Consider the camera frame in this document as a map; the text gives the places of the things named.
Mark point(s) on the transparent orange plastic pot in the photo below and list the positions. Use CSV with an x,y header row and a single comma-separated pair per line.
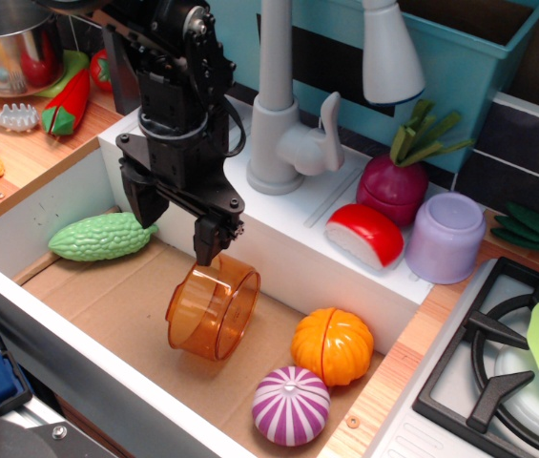
x,y
211,308

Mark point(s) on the green toy leaves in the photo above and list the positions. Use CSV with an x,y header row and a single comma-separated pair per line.
x,y
519,226

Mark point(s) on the purple striped toy onion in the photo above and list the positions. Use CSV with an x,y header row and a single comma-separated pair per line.
x,y
291,406

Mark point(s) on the orange toy pumpkin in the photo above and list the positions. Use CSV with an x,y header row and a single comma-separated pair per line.
x,y
334,344

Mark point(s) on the shiny steel pot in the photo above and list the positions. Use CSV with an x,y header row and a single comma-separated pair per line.
x,y
31,53

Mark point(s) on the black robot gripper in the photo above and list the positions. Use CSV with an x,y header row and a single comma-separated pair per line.
x,y
179,157

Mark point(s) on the black toy stove grate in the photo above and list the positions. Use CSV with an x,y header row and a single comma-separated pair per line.
x,y
484,388

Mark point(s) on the lavender plastic cup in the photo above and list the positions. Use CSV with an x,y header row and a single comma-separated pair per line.
x,y
445,239

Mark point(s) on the white plastic pasta spoon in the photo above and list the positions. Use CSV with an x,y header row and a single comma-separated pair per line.
x,y
19,117

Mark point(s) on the dark red toy beet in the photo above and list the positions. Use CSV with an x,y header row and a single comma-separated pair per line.
x,y
395,183

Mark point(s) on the red white toy apple slice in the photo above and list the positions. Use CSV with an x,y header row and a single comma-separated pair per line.
x,y
368,235

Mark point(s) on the red toy chili pepper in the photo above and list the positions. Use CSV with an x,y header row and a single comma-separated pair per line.
x,y
64,113

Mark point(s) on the red toy tomato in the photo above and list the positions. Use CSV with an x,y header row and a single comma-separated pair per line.
x,y
100,71

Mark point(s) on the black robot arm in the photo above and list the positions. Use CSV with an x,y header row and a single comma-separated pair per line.
x,y
175,36

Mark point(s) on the teal plastic bin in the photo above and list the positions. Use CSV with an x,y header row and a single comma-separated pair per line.
x,y
323,67

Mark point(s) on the green toy bitter gourd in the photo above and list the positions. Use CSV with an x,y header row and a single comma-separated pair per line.
x,y
103,237

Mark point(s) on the white toy sink basin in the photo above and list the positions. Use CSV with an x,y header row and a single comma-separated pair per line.
x,y
96,333

